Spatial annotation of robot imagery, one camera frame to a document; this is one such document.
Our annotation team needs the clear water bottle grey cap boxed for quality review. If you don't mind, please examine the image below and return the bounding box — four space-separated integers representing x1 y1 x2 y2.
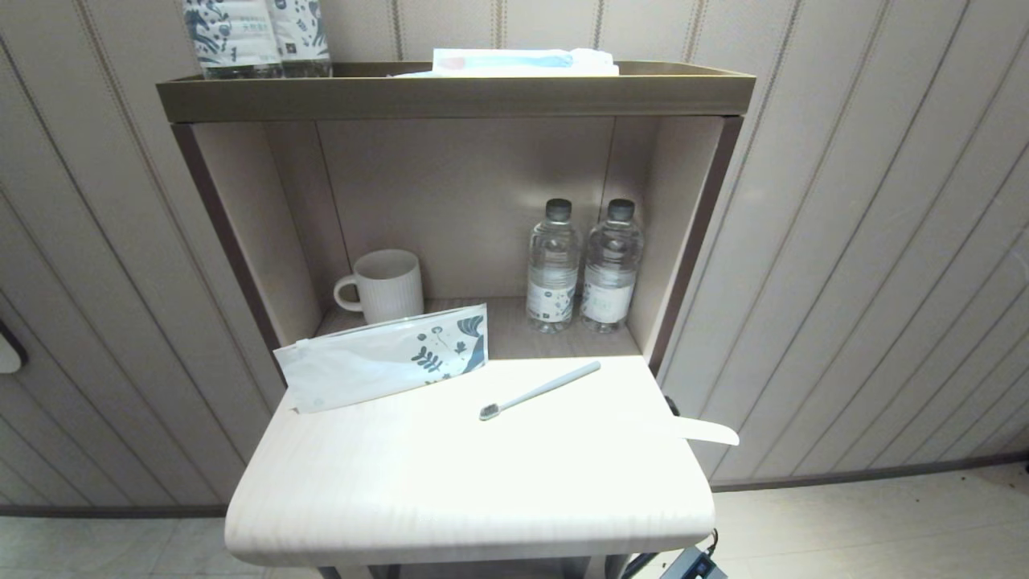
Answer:
580 199 644 334
527 199 581 334

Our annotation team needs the white packet with blue stripe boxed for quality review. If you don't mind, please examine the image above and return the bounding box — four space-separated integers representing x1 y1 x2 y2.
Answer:
394 48 620 78

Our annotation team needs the silver power adapter box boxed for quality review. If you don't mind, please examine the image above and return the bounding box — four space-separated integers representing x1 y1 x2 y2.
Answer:
659 548 728 579

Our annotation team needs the water bottle blue floral label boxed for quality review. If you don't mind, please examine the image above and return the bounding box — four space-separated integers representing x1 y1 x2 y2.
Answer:
183 0 282 79
269 0 333 78

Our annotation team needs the white floral zip pouch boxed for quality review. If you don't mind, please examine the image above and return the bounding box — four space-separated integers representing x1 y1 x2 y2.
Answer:
273 304 489 414

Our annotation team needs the white ribbed ceramic mug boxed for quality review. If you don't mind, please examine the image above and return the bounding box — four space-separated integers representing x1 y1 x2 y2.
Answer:
334 249 424 326

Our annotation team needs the white wall fixture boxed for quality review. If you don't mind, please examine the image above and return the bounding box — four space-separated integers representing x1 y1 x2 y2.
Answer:
0 322 29 375

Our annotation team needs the beige wooden shelf cabinet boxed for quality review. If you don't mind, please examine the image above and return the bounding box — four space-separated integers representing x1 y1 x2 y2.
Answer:
157 61 756 579

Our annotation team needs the grey toothbrush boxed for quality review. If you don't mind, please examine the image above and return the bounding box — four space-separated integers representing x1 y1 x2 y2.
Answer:
479 361 601 421

